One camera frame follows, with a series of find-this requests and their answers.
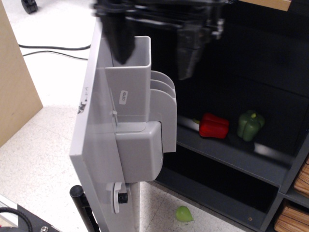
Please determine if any woven wicker basket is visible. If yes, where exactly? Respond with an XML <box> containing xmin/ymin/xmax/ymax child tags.
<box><xmin>274</xmin><ymin>205</ymin><xmax>309</xmax><ymax>232</ymax></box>
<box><xmin>294</xmin><ymin>157</ymin><xmax>309</xmax><ymax>198</ymax></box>

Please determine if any light brown wooden panel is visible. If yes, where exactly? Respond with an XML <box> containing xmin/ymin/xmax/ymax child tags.
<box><xmin>0</xmin><ymin>3</ymin><xmax>43</xmax><ymax>145</ymax></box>

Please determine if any lower woven wicker basket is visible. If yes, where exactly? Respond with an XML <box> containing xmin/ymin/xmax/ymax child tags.
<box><xmin>274</xmin><ymin>205</ymin><xmax>309</xmax><ymax>232</ymax></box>

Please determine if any black braided cable loop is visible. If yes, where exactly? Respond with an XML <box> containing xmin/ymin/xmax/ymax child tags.
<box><xmin>0</xmin><ymin>207</ymin><xmax>33</xmax><ymax>232</ymax></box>

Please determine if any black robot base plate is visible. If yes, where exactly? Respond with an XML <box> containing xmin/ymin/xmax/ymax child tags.
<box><xmin>0</xmin><ymin>202</ymin><xmax>60</xmax><ymax>232</ymax></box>

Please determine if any thin black floor cable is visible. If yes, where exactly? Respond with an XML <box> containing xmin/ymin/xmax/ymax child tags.
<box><xmin>22</xmin><ymin>50</ymin><xmax>88</xmax><ymax>60</ymax></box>

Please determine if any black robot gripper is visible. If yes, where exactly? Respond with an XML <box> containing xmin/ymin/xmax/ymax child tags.
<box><xmin>93</xmin><ymin>0</ymin><xmax>226</xmax><ymax>80</ymax></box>

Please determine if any black door handle bar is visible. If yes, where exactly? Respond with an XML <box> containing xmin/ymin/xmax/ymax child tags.
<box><xmin>70</xmin><ymin>185</ymin><xmax>100</xmax><ymax>232</ymax></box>

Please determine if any dark grey fridge cabinet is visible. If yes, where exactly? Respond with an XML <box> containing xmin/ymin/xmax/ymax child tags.
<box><xmin>112</xmin><ymin>0</ymin><xmax>309</xmax><ymax>232</ymax></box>

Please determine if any green toy bell pepper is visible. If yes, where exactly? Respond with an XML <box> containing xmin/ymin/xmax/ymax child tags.
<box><xmin>237</xmin><ymin>110</ymin><xmax>265</xmax><ymax>142</ymax></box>

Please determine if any upper woven wicker basket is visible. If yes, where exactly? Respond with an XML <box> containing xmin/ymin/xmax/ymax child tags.
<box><xmin>294</xmin><ymin>157</ymin><xmax>309</xmax><ymax>198</ymax></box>

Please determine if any brown cardboard box top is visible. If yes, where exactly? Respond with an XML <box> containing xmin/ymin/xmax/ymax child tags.
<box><xmin>239</xmin><ymin>0</ymin><xmax>292</xmax><ymax>12</ymax></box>

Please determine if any small green toy pear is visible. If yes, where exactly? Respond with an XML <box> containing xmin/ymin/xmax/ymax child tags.
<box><xmin>175</xmin><ymin>205</ymin><xmax>194</xmax><ymax>222</ymax></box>

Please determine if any dark grey side shelf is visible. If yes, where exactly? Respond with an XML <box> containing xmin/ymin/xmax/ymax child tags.
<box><xmin>260</xmin><ymin>133</ymin><xmax>309</xmax><ymax>232</ymax></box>

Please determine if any red toy bell pepper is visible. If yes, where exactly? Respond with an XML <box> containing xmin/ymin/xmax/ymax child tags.
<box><xmin>193</xmin><ymin>113</ymin><xmax>229</xmax><ymax>139</ymax></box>

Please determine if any black caster wheel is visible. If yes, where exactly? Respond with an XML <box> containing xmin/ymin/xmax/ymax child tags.
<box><xmin>21</xmin><ymin>0</ymin><xmax>38</xmax><ymax>14</ymax></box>

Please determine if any grey toy fridge door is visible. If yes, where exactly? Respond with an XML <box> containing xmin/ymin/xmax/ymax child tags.
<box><xmin>70</xmin><ymin>20</ymin><xmax>177</xmax><ymax>232</ymax></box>

